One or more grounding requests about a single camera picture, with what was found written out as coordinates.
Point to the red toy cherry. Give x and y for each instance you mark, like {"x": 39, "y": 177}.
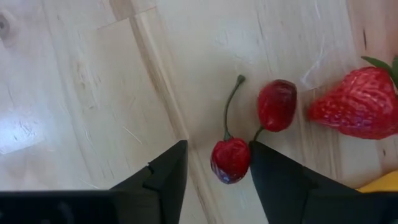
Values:
{"x": 276, "y": 105}
{"x": 230, "y": 160}

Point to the yellow elongated toy produce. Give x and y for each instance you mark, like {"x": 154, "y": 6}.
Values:
{"x": 385, "y": 183}

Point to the red toy strawberry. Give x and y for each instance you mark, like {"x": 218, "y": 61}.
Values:
{"x": 354, "y": 102}

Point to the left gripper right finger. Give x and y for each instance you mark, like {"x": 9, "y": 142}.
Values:
{"x": 276, "y": 186}

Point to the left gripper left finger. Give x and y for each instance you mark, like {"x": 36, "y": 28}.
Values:
{"x": 168, "y": 186}

